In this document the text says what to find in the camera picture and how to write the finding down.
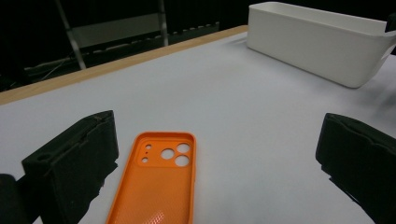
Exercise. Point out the white plastic storage box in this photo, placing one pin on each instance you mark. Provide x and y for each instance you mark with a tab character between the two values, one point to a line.
311	49

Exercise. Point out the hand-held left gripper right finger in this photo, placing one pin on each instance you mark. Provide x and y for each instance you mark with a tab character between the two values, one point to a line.
361	161

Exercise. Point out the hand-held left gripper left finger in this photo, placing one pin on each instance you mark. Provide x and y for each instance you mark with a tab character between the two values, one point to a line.
74	165

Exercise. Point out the slanted metal stand pole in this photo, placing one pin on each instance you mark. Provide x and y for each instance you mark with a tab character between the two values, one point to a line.
72	40

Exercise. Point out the orange phone case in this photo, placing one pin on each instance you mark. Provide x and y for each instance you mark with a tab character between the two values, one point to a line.
155	193

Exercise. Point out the upright metal stand pole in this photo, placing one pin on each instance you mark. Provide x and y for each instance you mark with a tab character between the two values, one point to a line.
162	25

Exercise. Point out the grey panel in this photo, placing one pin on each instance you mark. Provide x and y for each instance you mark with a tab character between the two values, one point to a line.
118	29

